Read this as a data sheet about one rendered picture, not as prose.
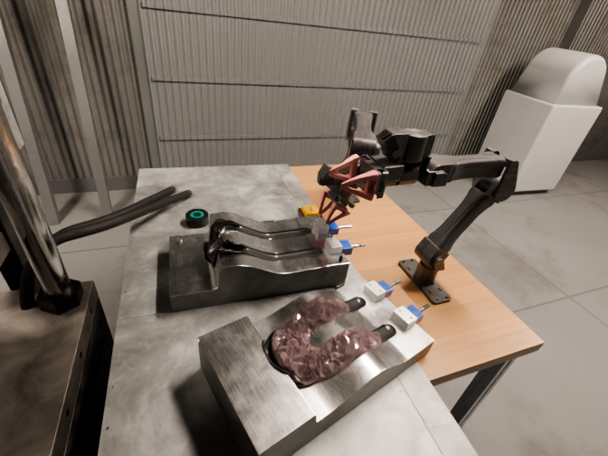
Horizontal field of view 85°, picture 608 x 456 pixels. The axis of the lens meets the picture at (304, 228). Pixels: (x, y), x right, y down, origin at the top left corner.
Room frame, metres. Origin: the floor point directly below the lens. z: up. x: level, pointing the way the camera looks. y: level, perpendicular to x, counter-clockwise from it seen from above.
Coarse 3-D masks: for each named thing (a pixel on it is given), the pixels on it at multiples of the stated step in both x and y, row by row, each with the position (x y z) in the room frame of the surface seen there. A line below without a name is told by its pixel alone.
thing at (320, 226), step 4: (316, 220) 0.93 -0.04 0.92; (320, 220) 0.93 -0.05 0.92; (324, 220) 0.93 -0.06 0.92; (316, 224) 0.91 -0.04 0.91; (320, 224) 0.90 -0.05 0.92; (324, 224) 0.91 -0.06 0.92; (328, 224) 0.93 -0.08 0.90; (332, 224) 0.93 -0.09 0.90; (336, 224) 0.94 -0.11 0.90; (316, 228) 0.91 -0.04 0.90; (320, 228) 0.89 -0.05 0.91; (324, 228) 0.89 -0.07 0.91; (328, 228) 0.90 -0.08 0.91; (332, 228) 0.91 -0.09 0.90; (336, 228) 0.92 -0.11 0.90; (340, 228) 0.94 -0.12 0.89; (344, 228) 0.94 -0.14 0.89; (320, 232) 0.89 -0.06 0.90; (324, 232) 0.90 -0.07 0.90; (328, 232) 0.91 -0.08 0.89; (332, 232) 0.91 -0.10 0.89; (336, 232) 0.92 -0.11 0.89
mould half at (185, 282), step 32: (256, 224) 0.89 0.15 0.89; (288, 224) 0.92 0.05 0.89; (192, 256) 0.73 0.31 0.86; (224, 256) 0.67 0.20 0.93; (320, 256) 0.78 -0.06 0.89; (192, 288) 0.61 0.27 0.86; (224, 288) 0.62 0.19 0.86; (256, 288) 0.66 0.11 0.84; (288, 288) 0.69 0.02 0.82; (320, 288) 0.73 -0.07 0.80
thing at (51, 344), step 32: (0, 320) 0.49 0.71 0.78; (32, 320) 0.50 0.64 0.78; (64, 320) 0.51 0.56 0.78; (0, 352) 0.41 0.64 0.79; (32, 352) 0.42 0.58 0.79; (64, 352) 0.43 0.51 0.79; (0, 384) 0.34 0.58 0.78; (32, 384) 0.35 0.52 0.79; (64, 384) 0.36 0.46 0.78; (0, 416) 0.28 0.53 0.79; (32, 416) 0.29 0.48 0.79; (64, 416) 0.31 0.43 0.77; (0, 448) 0.23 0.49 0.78; (32, 448) 0.24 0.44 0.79; (64, 448) 0.27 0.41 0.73
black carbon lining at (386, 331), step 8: (352, 304) 0.64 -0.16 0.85; (376, 328) 0.56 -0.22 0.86; (384, 328) 0.57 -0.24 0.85; (392, 328) 0.57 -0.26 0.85; (272, 336) 0.49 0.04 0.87; (384, 336) 0.55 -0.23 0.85; (392, 336) 0.55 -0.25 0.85; (264, 344) 0.45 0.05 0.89; (272, 360) 0.43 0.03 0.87; (280, 368) 0.41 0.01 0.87; (296, 384) 0.38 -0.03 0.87
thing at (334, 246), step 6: (330, 240) 0.83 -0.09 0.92; (336, 240) 0.83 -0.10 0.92; (330, 246) 0.80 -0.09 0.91; (336, 246) 0.80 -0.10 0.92; (342, 246) 0.80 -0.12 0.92; (348, 246) 0.82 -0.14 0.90; (354, 246) 0.84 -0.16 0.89; (360, 246) 0.85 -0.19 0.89; (330, 252) 0.79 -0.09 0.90; (336, 252) 0.80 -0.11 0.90; (342, 252) 0.81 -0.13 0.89; (348, 252) 0.82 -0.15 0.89
